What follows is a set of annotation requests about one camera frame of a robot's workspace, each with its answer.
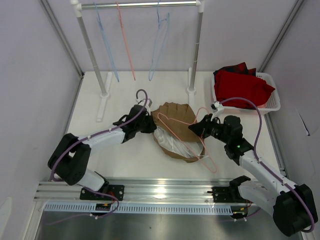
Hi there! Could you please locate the aluminium mounting rail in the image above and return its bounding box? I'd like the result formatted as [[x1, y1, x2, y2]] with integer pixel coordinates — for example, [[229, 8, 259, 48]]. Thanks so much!
[[33, 177, 231, 205]]

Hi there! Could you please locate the metal clothes rack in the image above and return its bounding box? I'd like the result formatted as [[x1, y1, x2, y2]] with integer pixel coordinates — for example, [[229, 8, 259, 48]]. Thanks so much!
[[70, 0, 205, 123]]

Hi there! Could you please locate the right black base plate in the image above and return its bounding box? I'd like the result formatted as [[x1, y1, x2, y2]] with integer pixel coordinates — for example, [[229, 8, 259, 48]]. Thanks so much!
[[207, 186, 252, 204]]

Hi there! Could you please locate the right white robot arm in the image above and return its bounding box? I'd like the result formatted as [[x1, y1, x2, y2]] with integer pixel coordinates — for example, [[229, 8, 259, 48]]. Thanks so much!
[[188, 114, 318, 237]]

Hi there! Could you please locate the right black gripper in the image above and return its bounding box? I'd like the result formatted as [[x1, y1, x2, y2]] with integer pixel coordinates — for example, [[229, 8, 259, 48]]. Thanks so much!
[[188, 113, 230, 145]]

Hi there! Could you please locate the blue wire hanger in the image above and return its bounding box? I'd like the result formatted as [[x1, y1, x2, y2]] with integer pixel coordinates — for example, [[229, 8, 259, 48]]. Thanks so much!
[[148, 0, 171, 82], [93, 2, 120, 83]]

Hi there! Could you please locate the leftmost blue wire hanger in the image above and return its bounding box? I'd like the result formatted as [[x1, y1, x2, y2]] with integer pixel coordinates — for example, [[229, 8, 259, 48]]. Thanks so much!
[[93, 2, 120, 83]]

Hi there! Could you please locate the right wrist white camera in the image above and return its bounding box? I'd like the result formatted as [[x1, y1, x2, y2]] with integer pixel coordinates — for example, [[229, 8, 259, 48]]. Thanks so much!
[[210, 101, 225, 119]]

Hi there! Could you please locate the red folded garment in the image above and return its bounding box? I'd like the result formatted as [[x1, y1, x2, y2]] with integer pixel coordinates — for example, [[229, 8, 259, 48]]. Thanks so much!
[[213, 62, 275, 107]]

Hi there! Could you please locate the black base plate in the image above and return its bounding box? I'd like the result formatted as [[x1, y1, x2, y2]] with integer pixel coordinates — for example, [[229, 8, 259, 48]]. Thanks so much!
[[207, 186, 252, 204], [79, 184, 125, 201]]

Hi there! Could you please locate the pink wire hanger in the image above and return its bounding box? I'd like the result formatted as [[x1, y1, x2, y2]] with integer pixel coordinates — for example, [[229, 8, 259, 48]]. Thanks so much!
[[157, 107, 218, 174], [115, 1, 136, 81]]

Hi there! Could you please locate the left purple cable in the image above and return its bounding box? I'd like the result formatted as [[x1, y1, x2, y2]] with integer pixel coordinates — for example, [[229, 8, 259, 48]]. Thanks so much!
[[46, 88, 148, 226]]

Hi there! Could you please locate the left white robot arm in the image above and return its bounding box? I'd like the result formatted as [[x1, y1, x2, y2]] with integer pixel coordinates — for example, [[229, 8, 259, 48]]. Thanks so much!
[[47, 104, 157, 200]]

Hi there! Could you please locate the white plastic basket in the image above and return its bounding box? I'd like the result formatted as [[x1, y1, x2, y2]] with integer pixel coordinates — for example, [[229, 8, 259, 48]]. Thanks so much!
[[211, 72, 281, 115]]

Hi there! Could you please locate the white slotted cable duct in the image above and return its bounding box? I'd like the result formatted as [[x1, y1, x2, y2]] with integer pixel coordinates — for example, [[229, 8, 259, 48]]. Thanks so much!
[[44, 202, 233, 216]]

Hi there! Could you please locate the right blue wire hanger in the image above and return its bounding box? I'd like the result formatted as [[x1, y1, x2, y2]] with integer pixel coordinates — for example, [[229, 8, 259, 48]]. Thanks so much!
[[148, 0, 171, 82]]

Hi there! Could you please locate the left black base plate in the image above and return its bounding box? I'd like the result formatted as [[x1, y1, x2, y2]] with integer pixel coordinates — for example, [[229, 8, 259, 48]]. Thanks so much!
[[79, 184, 125, 201]]

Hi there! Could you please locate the tan brown skirt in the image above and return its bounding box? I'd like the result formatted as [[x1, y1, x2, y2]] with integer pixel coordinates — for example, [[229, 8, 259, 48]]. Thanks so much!
[[151, 101, 206, 164]]

